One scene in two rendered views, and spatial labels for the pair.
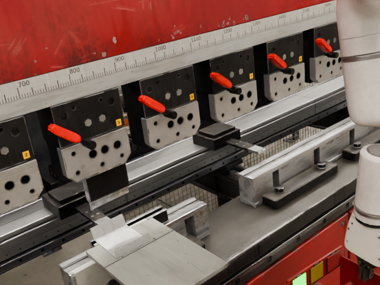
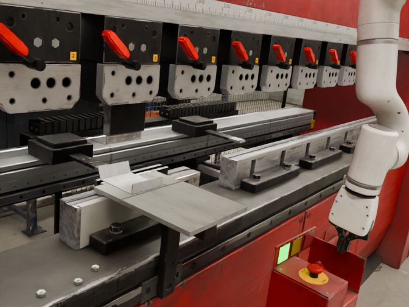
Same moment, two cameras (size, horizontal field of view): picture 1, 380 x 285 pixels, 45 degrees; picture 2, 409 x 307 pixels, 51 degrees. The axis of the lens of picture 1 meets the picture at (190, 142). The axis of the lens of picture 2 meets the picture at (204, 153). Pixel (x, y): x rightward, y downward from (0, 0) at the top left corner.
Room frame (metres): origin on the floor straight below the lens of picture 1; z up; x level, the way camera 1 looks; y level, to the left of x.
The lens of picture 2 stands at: (-0.01, 0.28, 1.34)
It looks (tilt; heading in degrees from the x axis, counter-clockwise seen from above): 16 degrees down; 344
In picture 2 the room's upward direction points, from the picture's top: 6 degrees clockwise
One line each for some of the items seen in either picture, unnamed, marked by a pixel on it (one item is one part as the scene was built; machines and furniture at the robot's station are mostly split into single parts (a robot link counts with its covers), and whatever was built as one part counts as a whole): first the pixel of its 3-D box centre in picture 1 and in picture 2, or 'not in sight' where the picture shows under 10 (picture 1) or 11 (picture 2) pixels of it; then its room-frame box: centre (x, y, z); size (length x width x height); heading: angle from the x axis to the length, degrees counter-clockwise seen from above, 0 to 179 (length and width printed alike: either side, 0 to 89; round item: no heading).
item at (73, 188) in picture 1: (83, 205); (78, 153); (1.05, 0.29, 1.01); 0.26 x 0.12 x 0.05; 37
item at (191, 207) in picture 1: (141, 247); (137, 201); (0.96, 0.15, 0.92); 0.39 x 0.06 x 0.10; 127
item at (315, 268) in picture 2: not in sight; (314, 271); (0.82, -0.28, 0.79); 0.04 x 0.04 x 0.04
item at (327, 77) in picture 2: not in sight; (322, 63); (1.50, -0.59, 1.26); 0.15 x 0.09 x 0.17; 127
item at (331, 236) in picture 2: not in sight; (333, 234); (1.41, -0.72, 0.59); 0.15 x 0.02 x 0.07; 127
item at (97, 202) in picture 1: (106, 182); (125, 120); (0.92, 0.20, 1.13); 0.10 x 0.02 x 0.10; 127
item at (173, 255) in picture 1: (153, 258); (170, 198); (0.80, 0.11, 1.00); 0.26 x 0.18 x 0.01; 37
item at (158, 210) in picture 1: (130, 229); (133, 178); (0.94, 0.17, 0.99); 0.20 x 0.03 x 0.03; 127
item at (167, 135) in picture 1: (162, 104); (184, 61); (1.03, 0.05, 1.26); 0.15 x 0.09 x 0.17; 127
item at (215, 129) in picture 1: (232, 139); (211, 130); (1.37, -0.14, 1.01); 0.26 x 0.12 x 0.05; 37
